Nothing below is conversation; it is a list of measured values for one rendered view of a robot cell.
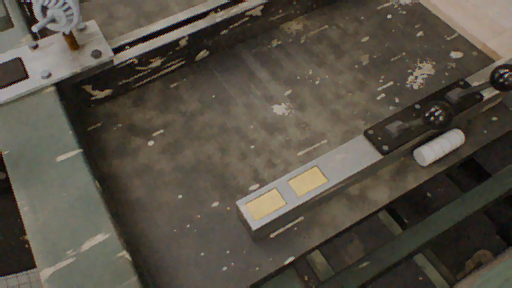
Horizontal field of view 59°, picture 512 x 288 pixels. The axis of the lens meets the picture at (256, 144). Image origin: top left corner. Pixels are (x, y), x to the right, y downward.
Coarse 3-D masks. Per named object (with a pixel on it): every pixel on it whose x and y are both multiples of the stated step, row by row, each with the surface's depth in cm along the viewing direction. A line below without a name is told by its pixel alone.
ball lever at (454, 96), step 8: (504, 64) 59; (496, 72) 59; (504, 72) 58; (496, 80) 59; (504, 80) 58; (456, 88) 70; (472, 88) 65; (480, 88) 64; (496, 88) 60; (504, 88) 59; (448, 96) 69; (456, 96) 69; (464, 96) 68
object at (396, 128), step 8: (432, 104) 56; (440, 104) 56; (424, 112) 56; (432, 112) 55; (440, 112) 55; (448, 112) 55; (416, 120) 61; (424, 120) 56; (432, 120) 56; (440, 120) 55; (448, 120) 55; (384, 128) 67; (392, 128) 66; (400, 128) 65; (408, 128) 63; (432, 128) 56; (440, 128) 56; (392, 136) 66
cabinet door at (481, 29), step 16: (432, 0) 88; (448, 0) 88; (464, 0) 87; (480, 0) 88; (496, 0) 88; (448, 16) 86; (464, 16) 85; (480, 16) 85; (496, 16) 85; (464, 32) 84; (480, 32) 82; (496, 32) 82; (480, 48) 82; (496, 48) 80
